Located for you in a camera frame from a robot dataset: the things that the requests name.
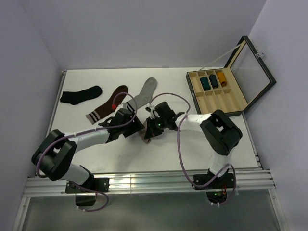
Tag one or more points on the mustard rolled sock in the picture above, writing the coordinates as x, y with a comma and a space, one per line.
222, 79

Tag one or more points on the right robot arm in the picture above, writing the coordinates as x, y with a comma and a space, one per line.
220, 132

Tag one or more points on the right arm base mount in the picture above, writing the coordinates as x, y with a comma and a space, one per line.
219, 184

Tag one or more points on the black sock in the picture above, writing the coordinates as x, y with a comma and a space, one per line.
77, 97

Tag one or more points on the black compartment box with lid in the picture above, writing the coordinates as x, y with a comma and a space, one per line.
248, 79

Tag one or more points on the aluminium frame rail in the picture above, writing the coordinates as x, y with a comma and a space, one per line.
144, 183

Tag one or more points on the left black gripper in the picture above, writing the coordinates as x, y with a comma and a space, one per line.
136, 125

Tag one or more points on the dark blue rolled sock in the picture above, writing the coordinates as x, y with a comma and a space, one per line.
213, 81

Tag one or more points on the grey striped sock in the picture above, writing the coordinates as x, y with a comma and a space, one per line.
143, 97

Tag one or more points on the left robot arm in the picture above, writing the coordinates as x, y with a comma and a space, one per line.
55, 154

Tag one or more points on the brown striped sock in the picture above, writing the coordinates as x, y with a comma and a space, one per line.
109, 106

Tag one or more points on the teal rolled sock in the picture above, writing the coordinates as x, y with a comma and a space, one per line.
205, 83

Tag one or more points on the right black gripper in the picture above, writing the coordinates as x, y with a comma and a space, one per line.
151, 132

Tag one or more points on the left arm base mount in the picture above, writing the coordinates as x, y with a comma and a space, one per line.
84, 186

